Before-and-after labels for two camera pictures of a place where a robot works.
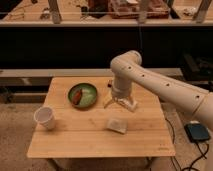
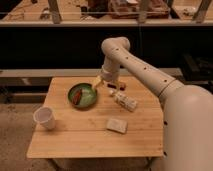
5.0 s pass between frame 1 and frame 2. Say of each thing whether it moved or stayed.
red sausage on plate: stayed
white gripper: moved
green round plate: stayed
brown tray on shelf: stayed
